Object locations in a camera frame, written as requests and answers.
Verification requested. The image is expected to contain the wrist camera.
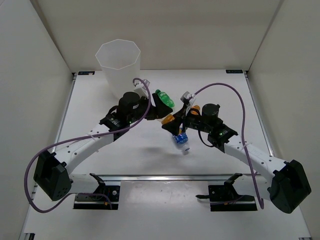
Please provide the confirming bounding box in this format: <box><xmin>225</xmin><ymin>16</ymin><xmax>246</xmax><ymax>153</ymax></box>
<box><xmin>180</xmin><ymin>91</ymin><xmax>196</xmax><ymax>115</ymax></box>
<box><xmin>133</xmin><ymin>80</ymin><xmax>148</xmax><ymax>98</ymax></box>

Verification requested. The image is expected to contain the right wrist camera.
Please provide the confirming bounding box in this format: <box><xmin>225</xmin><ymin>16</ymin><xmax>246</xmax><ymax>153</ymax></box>
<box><xmin>180</xmin><ymin>91</ymin><xmax>196</xmax><ymax>115</ymax></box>

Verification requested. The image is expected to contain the orange plastic bottle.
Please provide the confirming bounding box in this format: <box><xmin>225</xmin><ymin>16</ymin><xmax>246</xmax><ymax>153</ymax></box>
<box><xmin>187</xmin><ymin>105</ymin><xmax>201</xmax><ymax>117</ymax></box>

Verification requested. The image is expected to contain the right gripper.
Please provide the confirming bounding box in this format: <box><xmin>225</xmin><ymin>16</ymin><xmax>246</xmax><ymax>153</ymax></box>
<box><xmin>163</xmin><ymin>104</ymin><xmax>212</xmax><ymax>136</ymax></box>

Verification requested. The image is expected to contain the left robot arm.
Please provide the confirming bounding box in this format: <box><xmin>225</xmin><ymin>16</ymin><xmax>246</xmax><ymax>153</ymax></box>
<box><xmin>33</xmin><ymin>91</ymin><xmax>173</xmax><ymax>201</ymax></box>

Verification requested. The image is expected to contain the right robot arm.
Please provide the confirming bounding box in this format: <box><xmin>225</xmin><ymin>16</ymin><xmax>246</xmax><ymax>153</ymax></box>
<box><xmin>161</xmin><ymin>103</ymin><xmax>312</xmax><ymax>214</ymax></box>

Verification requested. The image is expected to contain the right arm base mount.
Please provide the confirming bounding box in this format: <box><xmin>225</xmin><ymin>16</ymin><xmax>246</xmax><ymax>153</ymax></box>
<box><xmin>195</xmin><ymin>173</ymin><xmax>258</xmax><ymax>212</ymax></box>

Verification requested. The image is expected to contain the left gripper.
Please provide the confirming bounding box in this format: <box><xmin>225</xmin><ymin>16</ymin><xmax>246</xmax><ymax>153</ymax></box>
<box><xmin>127</xmin><ymin>93</ymin><xmax>173</xmax><ymax>124</ymax></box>

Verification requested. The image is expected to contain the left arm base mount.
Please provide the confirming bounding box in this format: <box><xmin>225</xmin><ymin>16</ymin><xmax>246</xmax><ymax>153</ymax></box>
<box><xmin>71</xmin><ymin>173</ymin><xmax>121</xmax><ymax>211</ymax></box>

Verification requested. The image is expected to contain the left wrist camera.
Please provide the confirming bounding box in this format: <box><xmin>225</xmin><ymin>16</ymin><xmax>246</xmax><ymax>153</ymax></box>
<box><xmin>133</xmin><ymin>80</ymin><xmax>148</xmax><ymax>98</ymax></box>

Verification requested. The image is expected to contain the green plastic bottle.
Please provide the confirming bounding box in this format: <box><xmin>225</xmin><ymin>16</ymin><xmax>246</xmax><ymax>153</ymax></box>
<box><xmin>155</xmin><ymin>89</ymin><xmax>175</xmax><ymax>109</ymax></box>

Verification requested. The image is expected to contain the white plastic bin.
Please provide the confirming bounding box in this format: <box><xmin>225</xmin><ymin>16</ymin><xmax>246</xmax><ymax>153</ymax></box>
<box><xmin>95</xmin><ymin>39</ymin><xmax>141</xmax><ymax>99</ymax></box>

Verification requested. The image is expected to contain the clear bottle blue label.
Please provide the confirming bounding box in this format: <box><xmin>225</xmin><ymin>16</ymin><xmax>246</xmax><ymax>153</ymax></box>
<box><xmin>172</xmin><ymin>132</ymin><xmax>190</xmax><ymax>155</ymax></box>

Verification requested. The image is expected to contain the clear bottle yellow cap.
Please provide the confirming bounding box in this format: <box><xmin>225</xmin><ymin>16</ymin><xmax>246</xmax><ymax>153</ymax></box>
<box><xmin>161</xmin><ymin>114</ymin><xmax>175</xmax><ymax>125</ymax></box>

